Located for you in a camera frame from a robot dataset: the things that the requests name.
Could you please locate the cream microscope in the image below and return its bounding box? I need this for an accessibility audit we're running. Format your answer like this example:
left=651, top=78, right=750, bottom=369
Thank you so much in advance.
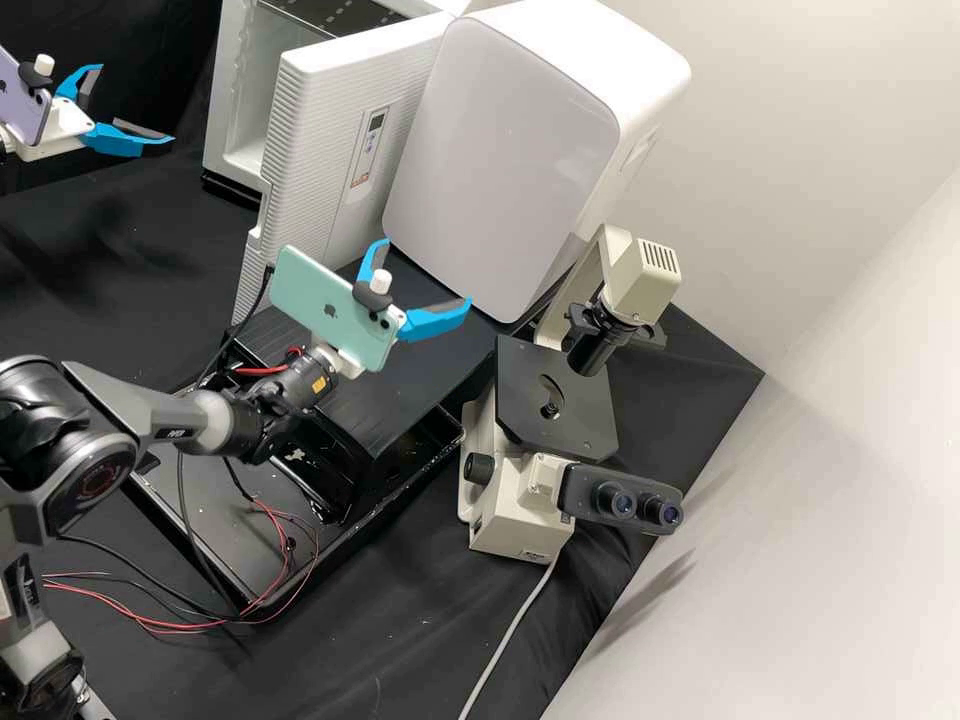
left=457, top=223, right=685, bottom=558

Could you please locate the left wrist camera phone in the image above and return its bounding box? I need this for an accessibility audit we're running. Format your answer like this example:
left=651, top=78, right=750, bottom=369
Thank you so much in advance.
left=0, top=44, right=58, bottom=148

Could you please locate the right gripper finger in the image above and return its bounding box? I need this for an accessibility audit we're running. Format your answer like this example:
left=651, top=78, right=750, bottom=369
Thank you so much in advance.
left=397, top=296, right=475, bottom=346
left=351, top=237, right=394, bottom=284

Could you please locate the black cable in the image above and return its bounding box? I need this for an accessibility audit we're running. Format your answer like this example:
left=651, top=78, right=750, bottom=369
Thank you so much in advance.
left=176, top=448, right=250, bottom=624
left=196, top=258, right=276, bottom=393

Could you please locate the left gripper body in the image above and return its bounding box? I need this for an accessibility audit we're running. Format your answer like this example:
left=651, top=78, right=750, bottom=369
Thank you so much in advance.
left=14, top=97, right=97, bottom=163

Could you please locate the incubator door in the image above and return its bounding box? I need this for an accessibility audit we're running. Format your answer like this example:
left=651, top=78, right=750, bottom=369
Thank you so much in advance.
left=230, top=11, right=453, bottom=328

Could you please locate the white box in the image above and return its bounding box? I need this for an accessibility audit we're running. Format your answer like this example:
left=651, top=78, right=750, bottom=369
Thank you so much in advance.
left=382, top=14, right=693, bottom=325

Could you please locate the black tray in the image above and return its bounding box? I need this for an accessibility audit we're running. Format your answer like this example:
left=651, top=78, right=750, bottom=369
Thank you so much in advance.
left=123, top=404, right=466, bottom=613

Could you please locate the right wrist camera phone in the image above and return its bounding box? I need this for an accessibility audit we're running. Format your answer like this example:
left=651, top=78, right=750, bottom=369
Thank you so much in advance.
left=268, top=243, right=408, bottom=375

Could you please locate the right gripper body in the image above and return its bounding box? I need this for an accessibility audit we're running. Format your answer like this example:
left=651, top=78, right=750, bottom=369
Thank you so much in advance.
left=311, top=340, right=378, bottom=377

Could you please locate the grey cable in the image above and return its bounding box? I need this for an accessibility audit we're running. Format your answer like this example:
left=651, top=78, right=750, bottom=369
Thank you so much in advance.
left=457, top=554, right=562, bottom=720

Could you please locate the black platform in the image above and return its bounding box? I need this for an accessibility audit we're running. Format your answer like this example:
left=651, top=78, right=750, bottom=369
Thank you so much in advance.
left=224, top=258, right=500, bottom=526

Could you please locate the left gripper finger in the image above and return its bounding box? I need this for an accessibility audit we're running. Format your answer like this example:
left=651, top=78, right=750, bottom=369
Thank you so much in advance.
left=56, top=63, right=105, bottom=126
left=78, top=119, right=176, bottom=158

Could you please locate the red wire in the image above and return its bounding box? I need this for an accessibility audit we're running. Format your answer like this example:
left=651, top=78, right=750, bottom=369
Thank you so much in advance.
left=41, top=498, right=320, bottom=639

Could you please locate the white incubator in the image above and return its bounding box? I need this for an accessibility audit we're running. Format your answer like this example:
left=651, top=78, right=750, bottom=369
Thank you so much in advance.
left=200, top=0, right=474, bottom=204

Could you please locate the wrist camera phone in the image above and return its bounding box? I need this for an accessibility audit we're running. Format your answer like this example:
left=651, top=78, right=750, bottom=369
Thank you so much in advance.
left=268, top=243, right=408, bottom=375
left=0, top=44, right=58, bottom=148

